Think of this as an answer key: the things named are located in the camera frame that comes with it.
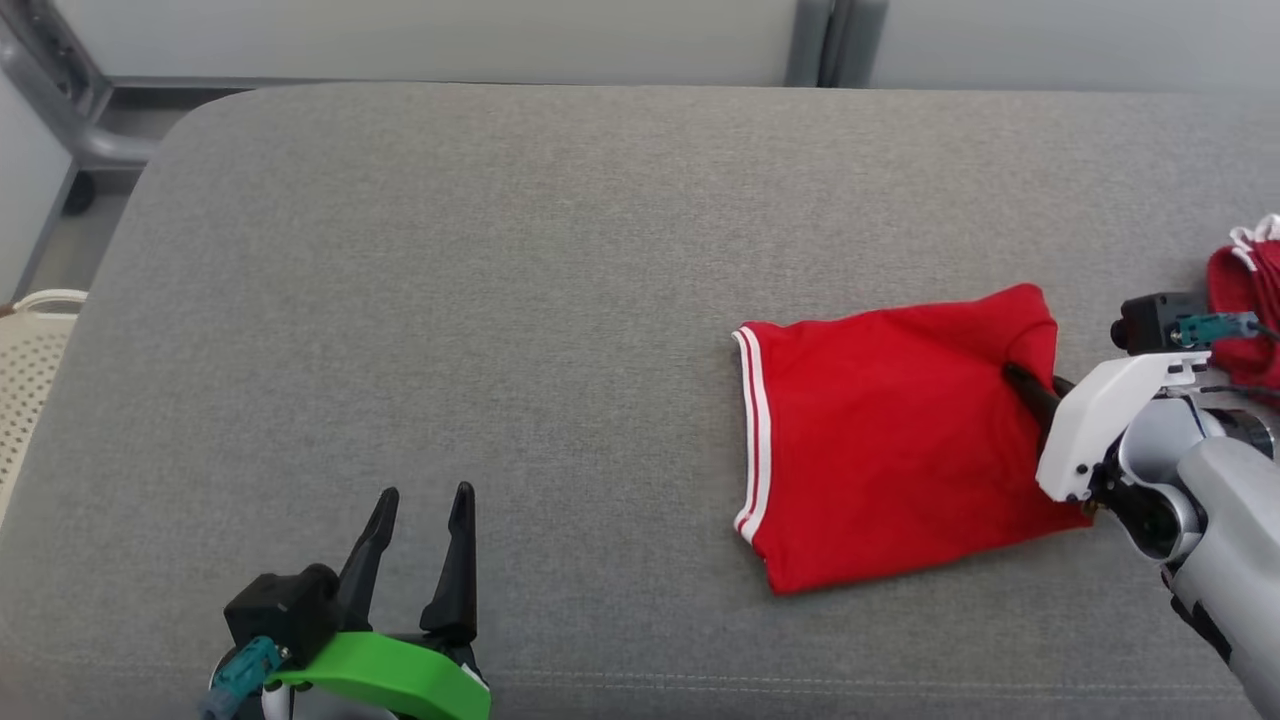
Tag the grey fabric sofa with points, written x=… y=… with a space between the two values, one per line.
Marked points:
x=500 y=300

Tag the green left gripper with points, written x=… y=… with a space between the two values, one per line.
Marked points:
x=400 y=670

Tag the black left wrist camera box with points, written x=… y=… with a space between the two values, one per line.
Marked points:
x=280 y=610

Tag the grey metal frame post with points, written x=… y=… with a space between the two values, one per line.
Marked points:
x=60 y=110
x=810 y=40

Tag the red white basketball jersey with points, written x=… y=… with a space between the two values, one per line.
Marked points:
x=880 y=430

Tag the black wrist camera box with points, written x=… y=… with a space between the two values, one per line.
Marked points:
x=1150 y=320
x=280 y=610

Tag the cream perforated laundry basket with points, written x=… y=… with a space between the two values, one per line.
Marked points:
x=30 y=380

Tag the black caster wheel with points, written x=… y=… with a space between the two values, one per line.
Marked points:
x=78 y=193

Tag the red shorts white stripe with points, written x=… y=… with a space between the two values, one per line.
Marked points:
x=1245 y=290

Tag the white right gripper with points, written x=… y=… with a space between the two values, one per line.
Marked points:
x=1090 y=430

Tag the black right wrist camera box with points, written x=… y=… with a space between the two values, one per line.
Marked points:
x=1150 y=320

